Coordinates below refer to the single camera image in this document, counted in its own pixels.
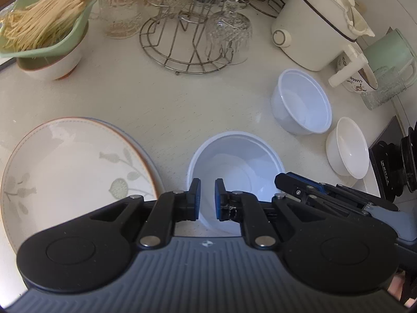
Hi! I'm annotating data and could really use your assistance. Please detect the small white ceramic bowl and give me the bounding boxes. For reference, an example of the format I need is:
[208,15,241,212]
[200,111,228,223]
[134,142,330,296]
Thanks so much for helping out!
[326,116,371,179]

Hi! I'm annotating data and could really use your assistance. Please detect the white electric pot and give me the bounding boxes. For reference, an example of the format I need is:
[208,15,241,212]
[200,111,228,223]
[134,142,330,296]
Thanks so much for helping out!
[271,0,376,72]

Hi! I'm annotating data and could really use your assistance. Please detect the white bowl under noodles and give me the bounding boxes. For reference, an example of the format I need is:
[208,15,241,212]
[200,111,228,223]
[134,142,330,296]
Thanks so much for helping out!
[16,23,89,73]

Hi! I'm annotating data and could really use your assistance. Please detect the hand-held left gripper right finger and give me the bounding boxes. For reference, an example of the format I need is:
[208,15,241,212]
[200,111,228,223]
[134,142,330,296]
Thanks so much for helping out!
[214,178,327,251]

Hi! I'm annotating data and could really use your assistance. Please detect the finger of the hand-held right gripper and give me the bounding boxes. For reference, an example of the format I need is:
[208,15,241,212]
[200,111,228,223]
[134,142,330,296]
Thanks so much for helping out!
[286,173,397,211]
[274,173,369,218]

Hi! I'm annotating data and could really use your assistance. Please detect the grey leaf pattern plate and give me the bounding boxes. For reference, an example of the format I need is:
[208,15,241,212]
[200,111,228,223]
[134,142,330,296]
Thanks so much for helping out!
[0,116,157,255]

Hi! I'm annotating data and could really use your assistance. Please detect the glass jar with red lid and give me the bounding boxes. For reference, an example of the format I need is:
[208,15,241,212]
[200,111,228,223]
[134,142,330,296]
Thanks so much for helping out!
[97,0,145,39]

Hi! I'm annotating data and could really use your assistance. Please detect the white plastic bowl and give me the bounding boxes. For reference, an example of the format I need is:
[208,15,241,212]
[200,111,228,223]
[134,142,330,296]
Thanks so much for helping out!
[270,69,333,135]
[186,132,287,236]

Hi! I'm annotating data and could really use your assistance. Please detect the clear cut-glass goblet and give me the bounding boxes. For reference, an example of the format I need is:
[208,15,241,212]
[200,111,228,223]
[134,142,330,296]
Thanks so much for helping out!
[205,0,258,65]

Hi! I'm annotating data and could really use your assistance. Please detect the pale green pitcher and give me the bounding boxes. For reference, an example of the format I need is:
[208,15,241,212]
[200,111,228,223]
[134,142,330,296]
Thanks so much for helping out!
[363,27,417,89]

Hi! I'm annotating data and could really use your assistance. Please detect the textured glass cup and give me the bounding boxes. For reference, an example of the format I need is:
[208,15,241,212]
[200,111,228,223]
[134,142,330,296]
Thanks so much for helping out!
[361,66,408,111]

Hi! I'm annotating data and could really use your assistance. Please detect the dried noodles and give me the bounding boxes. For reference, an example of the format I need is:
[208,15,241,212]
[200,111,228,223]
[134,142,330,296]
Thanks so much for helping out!
[0,0,93,52]

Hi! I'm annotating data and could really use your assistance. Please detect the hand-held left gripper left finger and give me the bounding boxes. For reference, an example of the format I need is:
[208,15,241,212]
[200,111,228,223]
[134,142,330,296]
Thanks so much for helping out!
[89,178,201,251]

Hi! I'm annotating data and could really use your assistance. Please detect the floral ceramic mug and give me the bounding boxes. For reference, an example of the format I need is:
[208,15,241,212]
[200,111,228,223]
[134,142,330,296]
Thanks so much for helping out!
[328,44,381,92]

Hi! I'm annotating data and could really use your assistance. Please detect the metal wire cup rack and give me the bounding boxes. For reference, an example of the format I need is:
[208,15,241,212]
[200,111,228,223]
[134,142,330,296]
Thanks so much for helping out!
[139,0,252,74]

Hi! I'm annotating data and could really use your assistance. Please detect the green plastic basket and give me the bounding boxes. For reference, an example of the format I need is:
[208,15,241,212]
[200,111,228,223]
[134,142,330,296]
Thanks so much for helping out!
[0,0,99,61]

